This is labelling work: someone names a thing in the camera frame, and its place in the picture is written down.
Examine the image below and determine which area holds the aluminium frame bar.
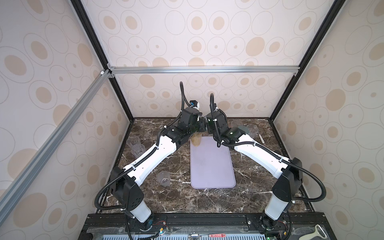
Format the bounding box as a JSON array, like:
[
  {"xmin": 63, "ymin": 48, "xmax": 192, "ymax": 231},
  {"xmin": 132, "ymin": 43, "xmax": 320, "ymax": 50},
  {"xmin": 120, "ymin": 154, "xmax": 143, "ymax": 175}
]
[
  {"xmin": 1, "ymin": 69, "xmax": 112, "ymax": 225},
  {"xmin": 110, "ymin": 65, "xmax": 300, "ymax": 75}
]

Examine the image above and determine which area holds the aluminium frame bar left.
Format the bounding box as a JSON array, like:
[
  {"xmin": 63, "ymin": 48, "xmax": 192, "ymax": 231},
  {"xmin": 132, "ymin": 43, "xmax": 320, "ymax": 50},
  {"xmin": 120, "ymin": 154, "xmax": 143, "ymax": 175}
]
[{"xmin": 1, "ymin": 69, "xmax": 112, "ymax": 225}]

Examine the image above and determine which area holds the lavender plastic tray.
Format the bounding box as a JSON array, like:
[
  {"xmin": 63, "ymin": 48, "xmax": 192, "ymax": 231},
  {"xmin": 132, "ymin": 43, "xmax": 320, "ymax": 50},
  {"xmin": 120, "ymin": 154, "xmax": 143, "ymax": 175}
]
[{"xmin": 190, "ymin": 137, "xmax": 236, "ymax": 190}]

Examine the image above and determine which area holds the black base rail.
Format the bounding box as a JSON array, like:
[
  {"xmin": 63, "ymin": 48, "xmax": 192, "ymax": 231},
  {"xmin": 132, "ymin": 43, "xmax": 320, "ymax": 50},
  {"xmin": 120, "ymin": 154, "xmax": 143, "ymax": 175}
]
[{"xmin": 78, "ymin": 212, "xmax": 336, "ymax": 240}]

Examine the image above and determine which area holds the clear tumbler left front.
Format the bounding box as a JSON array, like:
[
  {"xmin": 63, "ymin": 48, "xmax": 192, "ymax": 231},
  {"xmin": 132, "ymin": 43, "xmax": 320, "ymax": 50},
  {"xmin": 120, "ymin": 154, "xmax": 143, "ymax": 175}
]
[{"xmin": 131, "ymin": 144, "xmax": 146, "ymax": 159}]

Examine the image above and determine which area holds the teal dimpled plastic cup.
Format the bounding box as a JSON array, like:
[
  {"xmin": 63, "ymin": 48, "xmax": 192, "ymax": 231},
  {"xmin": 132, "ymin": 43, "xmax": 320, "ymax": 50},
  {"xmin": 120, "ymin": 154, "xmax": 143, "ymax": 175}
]
[{"xmin": 238, "ymin": 126, "xmax": 250, "ymax": 134}]

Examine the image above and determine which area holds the aluminium frame bar back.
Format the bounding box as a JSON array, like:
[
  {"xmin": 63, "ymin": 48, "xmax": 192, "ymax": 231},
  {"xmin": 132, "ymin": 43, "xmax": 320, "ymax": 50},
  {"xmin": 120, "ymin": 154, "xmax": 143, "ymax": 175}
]
[{"xmin": 110, "ymin": 65, "xmax": 300, "ymax": 75}]

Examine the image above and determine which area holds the clear lying cup front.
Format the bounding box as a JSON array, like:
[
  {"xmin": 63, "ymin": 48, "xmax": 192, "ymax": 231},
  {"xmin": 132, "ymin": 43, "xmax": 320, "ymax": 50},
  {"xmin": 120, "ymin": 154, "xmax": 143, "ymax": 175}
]
[{"xmin": 157, "ymin": 171, "xmax": 171, "ymax": 187}]

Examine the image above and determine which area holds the amber plastic cup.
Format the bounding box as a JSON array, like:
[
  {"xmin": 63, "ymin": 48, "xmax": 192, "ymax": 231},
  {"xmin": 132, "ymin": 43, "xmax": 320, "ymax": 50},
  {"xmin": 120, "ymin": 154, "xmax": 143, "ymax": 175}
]
[{"xmin": 191, "ymin": 133, "xmax": 203, "ymax": 147}]

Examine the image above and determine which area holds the white peeler tool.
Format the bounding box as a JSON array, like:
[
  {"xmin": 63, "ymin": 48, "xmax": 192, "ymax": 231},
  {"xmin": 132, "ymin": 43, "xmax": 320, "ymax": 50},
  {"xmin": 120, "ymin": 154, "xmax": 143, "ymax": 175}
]
[{"xmin": 299, "ymin": 225, "xmax": 328, "ymax": 240}]

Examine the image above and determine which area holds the clear tumbler left back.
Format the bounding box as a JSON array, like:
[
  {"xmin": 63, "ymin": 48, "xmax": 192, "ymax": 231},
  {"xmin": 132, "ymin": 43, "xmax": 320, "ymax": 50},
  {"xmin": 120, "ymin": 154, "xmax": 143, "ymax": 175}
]
[{"xmin": 126, "ymin": 136, "xmax": 141, "ymax": 148}]

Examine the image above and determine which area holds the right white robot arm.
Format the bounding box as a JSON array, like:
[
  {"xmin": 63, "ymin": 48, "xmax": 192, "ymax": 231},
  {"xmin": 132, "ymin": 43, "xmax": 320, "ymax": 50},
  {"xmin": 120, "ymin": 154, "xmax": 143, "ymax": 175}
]
[{"xmin": 206, "ymin": 94, "xmax": 327, "ymax": 232}]

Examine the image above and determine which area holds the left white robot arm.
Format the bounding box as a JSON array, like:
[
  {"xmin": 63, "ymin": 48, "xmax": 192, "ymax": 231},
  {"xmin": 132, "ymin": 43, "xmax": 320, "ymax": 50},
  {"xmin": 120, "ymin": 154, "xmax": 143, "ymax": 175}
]
[{"xmin": 94, "ymin": 82, "xmax": 204, "ymax": 231}]

